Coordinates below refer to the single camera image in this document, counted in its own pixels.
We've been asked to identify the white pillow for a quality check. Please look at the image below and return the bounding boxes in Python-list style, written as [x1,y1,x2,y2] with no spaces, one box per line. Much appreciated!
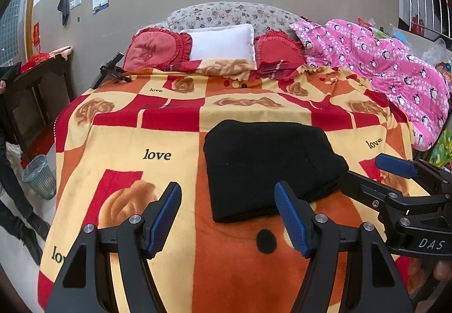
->
[179,24,258,71]

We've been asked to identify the dark wooden cabinet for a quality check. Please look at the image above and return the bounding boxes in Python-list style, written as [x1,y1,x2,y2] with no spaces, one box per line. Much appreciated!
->
[0,52,75,159]

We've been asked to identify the mesh waste basket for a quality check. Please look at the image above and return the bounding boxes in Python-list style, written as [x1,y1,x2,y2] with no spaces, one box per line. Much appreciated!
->
[21,154,57,200]

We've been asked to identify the red fire extinguisher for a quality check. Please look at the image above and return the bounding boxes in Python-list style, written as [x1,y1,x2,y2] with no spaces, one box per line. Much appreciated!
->
[411,14,425,37]

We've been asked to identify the clear plastic bag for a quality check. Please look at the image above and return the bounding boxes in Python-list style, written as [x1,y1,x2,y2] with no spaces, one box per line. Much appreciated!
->
[421,38,452,67]

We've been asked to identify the pink cloth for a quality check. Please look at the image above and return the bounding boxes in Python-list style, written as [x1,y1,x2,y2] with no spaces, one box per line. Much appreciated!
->
[49,46,75,61]

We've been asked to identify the floral padded headboard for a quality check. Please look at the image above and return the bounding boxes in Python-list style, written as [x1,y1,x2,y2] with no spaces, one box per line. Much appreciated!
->
[166,2,319,39]

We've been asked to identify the white plastic bag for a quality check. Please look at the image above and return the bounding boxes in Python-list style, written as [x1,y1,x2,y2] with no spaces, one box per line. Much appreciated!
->
[5,143,24,169]

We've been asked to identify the colourful printed cloth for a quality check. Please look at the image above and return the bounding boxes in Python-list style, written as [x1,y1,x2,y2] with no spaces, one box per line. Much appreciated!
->
[428,129,452,169]

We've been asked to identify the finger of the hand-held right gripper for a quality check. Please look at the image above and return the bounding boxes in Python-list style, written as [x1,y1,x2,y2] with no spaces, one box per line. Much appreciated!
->
[338,171,449,219]
[375,153,452,195]

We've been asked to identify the black pants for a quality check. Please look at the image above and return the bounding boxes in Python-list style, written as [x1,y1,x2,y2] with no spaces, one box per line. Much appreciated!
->
[203,119,350,224]

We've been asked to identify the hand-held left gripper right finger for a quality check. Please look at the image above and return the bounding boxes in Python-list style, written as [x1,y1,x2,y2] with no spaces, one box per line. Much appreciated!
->
[274,181,414,313]

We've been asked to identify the person's right hand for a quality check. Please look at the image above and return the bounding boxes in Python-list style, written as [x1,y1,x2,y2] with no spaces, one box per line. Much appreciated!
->
[408,258,452,299]

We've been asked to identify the black tripod stand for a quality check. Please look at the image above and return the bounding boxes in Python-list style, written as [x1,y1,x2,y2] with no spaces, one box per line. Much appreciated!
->
[92,52,133,90]

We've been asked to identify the pink penguin print quilt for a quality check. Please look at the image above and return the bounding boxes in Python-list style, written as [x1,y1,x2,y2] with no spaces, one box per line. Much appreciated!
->
[289,18,451,152]

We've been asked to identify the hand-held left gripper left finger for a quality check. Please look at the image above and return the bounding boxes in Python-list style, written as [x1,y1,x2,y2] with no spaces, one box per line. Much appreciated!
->
[46,182,183,313]

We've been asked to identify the red cloth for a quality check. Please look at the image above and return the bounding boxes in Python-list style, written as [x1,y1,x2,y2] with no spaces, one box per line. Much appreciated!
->
[19,53,53,74]

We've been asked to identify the red ruffled embroidered pillow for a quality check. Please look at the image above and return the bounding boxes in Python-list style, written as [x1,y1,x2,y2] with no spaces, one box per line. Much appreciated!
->
[122,28,193,72]

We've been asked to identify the printed red orange blanket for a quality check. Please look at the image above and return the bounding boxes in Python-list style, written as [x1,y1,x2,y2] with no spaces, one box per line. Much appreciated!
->
[38,59,436,313]

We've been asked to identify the dark hanging cloth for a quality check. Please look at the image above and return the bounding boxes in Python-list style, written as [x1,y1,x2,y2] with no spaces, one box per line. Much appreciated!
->
[57,0,70,26]

